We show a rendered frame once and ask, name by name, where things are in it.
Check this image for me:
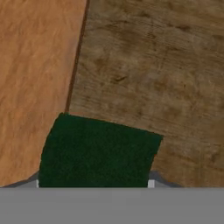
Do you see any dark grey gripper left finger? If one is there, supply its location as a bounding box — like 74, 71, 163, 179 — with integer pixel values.
1, 171, 40, 188

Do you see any dark green sponge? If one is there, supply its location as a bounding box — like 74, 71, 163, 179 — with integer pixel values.
38, 112, 164, 188

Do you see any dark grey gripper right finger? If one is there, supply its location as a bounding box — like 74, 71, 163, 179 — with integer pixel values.
147, 170, 183, 188

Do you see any brown wooden cutting board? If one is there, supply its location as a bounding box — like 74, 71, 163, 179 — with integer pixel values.
65, 0, 224, 188

